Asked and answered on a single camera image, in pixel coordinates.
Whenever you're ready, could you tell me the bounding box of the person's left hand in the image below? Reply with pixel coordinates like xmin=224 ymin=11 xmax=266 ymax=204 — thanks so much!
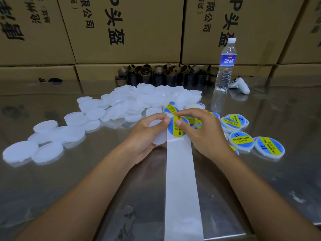
xmin=123 ymin=114 xmax=172 ymax=166

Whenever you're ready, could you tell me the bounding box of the person's right hand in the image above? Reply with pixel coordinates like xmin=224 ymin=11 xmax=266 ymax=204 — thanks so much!
xmin=173 ymin=109 xmax=234 ymax=164

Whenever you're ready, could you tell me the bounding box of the pile of white plastic lids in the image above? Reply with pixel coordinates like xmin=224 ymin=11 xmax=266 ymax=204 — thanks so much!
xmin=2 ymin=83 xmax=204 ymax=165

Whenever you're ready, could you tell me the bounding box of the sticker roll with backing strip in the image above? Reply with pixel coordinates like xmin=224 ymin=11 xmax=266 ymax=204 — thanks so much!
xmin=164 ymin=102 xmax=206 ymax=241

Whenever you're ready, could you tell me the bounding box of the person's left forearm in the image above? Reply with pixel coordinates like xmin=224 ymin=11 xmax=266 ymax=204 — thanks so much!
xmin=15 ymin=150 xmax=143 ymax=241

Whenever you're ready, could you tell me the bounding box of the person's right forearm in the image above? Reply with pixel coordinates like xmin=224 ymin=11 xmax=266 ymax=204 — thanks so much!
xmin=216 ymin=150 xmax=321 ymax=241

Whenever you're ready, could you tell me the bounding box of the white handheld controller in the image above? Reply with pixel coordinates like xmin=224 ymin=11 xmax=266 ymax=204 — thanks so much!
xmin=229 ymin=77 xmax=250 ymax=95

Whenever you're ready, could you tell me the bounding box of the clear plastic water bottle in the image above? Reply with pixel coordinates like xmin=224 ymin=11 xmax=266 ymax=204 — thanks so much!
xmin=215 ymin=38 xmax=238 ymax=93

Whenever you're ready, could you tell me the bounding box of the row of dark cardboard tubes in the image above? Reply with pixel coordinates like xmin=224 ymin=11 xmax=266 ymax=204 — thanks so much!
xmin=115 ymin=64 xmax=219 ymax=87

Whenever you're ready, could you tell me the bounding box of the stack of brown cardboard boxes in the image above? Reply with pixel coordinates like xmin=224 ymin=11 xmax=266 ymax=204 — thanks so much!
xmin=0 ymin=0 xmax=321 ymax=82

